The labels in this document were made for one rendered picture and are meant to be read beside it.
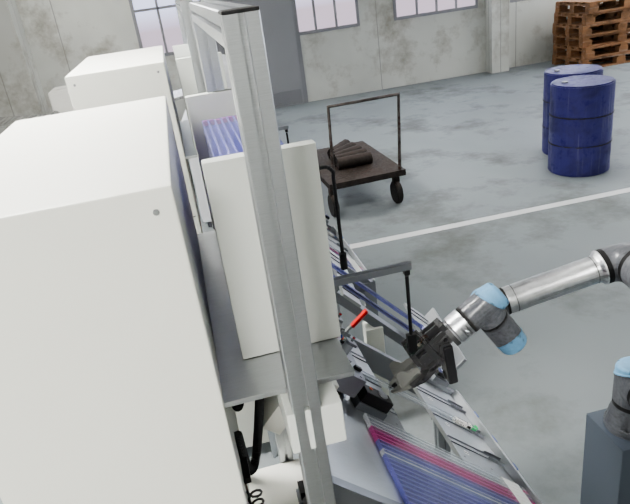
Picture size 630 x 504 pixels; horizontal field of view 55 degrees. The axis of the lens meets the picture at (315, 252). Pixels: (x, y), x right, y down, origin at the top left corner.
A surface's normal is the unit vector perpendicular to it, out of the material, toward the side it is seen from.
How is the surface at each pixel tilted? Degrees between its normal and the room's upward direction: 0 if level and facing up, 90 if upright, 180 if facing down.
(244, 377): 0
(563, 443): 0
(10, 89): 90
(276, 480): 0
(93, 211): 90
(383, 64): 90
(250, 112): 90
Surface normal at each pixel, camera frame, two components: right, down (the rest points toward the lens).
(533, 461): -0.13, -0.90
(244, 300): 0.23, 0.38
